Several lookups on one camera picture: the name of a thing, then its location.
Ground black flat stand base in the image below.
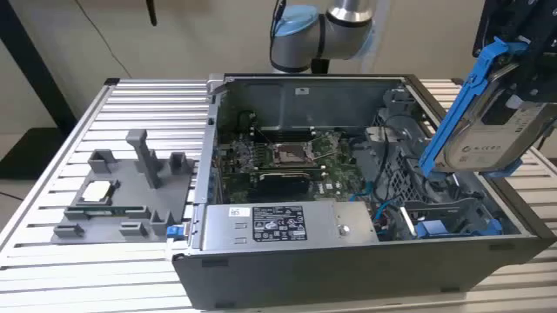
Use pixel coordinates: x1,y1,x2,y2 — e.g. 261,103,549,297
0,127,66,180

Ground blue disk wire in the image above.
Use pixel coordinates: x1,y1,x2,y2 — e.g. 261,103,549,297
348,191,395,229

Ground silver CPU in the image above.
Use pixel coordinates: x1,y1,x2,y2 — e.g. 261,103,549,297
80,181,115,202

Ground green motherboard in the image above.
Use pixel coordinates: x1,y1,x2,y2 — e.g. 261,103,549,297
216,128,371,203

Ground grey perforated disk bay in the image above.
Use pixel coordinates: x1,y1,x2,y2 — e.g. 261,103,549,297
363,107,483,209

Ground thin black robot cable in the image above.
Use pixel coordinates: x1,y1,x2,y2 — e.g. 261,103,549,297
271,0,288,37

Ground grey parts rack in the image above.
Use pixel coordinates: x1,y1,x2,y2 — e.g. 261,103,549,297
50,128,197,245

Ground blue case latch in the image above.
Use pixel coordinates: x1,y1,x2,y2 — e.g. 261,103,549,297
165,224,187,241

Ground CPU socket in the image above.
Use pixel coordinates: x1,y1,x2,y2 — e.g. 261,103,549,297
269,142,315,167

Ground black hanging pole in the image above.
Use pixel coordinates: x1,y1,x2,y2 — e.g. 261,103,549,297
144,0,159,27

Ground thin black wall wire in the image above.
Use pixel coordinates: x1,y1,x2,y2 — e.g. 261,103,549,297
73,0,132,79

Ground black graphics card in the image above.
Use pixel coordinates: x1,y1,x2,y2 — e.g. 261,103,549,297
249,169,314,203

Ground open black PC case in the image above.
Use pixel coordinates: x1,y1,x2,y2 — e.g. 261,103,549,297
171,72,557,310

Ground open socket cover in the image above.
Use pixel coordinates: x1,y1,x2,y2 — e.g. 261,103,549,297
311,134,340,160

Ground black RAM slots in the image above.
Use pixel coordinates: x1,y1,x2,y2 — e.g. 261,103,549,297
251,125,316,138

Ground black slanted frame post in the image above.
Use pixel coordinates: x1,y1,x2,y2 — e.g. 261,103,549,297
0,0,80,131

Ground silver power supply unit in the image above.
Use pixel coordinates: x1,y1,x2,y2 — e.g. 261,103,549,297
200,200,378,251

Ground blue empty disk carrier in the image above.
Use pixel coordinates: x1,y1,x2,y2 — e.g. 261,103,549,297
415,218,502,239

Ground black disk wire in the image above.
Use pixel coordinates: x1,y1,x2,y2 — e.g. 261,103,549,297
372,113,435,205

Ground hard disk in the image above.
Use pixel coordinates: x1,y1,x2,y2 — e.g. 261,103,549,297
418,37,557,181

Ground green RAM stick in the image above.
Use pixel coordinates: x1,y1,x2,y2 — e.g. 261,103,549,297
84,208,145,217

